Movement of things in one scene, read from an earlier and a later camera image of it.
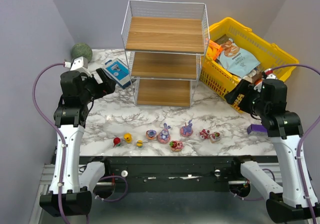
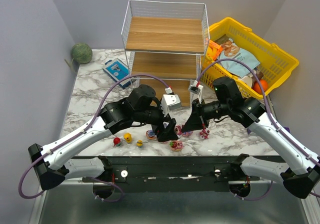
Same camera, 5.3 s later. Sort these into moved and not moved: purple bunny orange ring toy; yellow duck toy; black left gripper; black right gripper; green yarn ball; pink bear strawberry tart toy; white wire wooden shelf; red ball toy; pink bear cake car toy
Moved: pink bear cake car toy; black left gripper; black right gripper
Not moved: red ball toy; pink bear strawberry tart toy; purple bunny orange ring toy; yellow duck toy; green yarn ball; white wire wooden shelf
